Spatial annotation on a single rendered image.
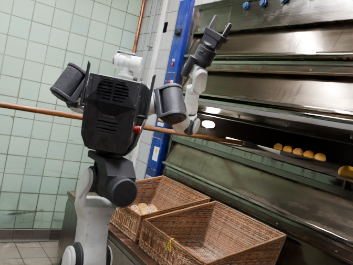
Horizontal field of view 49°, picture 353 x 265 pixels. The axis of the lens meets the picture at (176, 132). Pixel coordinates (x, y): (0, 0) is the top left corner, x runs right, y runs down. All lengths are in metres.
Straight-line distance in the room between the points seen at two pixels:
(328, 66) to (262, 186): 0.69
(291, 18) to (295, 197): 0.95
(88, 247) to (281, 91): 1.23
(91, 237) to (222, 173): 0.97
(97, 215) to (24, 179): 1.82
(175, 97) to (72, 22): 1.99
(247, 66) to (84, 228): 1.31
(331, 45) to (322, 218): 0.80
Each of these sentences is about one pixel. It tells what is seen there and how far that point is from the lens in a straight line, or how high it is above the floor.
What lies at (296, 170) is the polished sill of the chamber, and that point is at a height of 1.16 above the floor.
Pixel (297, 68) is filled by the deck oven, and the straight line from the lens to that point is 2.12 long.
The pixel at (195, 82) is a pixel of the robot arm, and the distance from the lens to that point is 1.77.
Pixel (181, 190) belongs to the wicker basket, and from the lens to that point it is 2.62.
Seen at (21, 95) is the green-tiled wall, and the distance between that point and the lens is 3.36.
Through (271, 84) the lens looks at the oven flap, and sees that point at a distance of 2.22.
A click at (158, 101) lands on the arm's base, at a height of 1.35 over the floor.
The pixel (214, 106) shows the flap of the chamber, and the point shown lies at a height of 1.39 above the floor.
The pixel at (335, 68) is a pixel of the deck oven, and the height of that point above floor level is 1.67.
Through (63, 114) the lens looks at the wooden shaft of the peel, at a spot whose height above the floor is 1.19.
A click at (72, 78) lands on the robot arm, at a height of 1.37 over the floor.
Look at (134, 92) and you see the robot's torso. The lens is 1.48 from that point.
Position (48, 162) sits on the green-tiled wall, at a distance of 3.49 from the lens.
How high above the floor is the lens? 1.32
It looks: 3 degrees down
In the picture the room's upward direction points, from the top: 12 degrees clockwise
